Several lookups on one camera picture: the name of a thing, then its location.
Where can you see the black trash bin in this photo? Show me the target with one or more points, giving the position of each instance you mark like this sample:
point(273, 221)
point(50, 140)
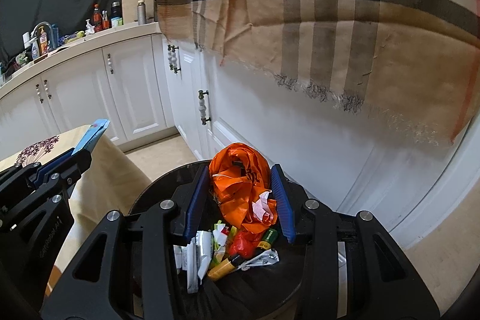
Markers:
point(262, 290)

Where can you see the white blue soap bottle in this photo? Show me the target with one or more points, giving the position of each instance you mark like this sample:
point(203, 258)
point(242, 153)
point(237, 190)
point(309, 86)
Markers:
point(35, 50)

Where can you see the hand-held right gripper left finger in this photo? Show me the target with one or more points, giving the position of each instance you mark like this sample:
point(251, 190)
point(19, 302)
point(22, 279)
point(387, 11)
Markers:
point(195, 203)

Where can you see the chrome faucet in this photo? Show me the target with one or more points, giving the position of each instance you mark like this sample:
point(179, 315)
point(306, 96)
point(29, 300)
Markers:
point(37, 27)

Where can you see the blue packet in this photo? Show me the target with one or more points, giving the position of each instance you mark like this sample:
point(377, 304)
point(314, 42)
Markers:
point(92, 134)

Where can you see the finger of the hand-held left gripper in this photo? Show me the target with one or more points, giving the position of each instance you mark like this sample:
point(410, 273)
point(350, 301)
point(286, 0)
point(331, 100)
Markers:
point(56, 160)
point(80, 164)

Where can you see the white grey printed sachet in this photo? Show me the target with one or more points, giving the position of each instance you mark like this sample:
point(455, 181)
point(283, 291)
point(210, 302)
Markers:
point(180, 258)

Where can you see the green white wipes packet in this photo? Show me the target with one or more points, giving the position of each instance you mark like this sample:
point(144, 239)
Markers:
point(219, 256)

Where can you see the orange plastic bag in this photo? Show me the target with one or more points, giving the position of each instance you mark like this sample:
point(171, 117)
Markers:
point(232, 170)

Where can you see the dark sauce bottle red cap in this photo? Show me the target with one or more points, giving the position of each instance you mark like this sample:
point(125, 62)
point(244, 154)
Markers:
point(97, 20)

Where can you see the orange detergent bottle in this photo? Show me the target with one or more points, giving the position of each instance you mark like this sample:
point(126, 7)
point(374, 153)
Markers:
point(44, 42)

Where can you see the silver thermos bottle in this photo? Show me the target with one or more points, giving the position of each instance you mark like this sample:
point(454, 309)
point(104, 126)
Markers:
point(141, 13)

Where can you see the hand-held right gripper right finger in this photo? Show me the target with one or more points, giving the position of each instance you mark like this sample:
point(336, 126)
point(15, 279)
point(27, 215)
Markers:
point(283, 203)

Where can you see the green bottle black cap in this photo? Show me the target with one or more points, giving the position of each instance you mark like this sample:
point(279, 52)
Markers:
point(269, 236)

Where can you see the beige plaid cloth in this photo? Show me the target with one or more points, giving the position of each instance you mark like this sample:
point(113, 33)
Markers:
point(318, 24)

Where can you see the red plastic bag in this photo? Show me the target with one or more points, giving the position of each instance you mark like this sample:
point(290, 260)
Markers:
point(243, 245)

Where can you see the white base cabinets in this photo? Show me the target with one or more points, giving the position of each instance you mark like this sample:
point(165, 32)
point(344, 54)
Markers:
point(131, 87)

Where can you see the yellow bottle black cap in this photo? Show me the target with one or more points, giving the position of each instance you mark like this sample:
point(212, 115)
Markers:
point(221, 269)

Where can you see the large white powder sachet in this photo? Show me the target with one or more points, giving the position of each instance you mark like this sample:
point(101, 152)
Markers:
point(202, 248)

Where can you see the floral tablecloth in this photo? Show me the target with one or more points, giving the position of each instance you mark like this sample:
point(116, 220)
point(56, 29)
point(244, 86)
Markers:
point(112, 170)

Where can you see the white pump bottle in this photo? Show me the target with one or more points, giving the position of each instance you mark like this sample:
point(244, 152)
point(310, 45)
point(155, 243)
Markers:
point(89, 28)

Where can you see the dark bottle green label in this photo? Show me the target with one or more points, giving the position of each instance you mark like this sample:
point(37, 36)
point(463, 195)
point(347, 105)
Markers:
point(116, 15)

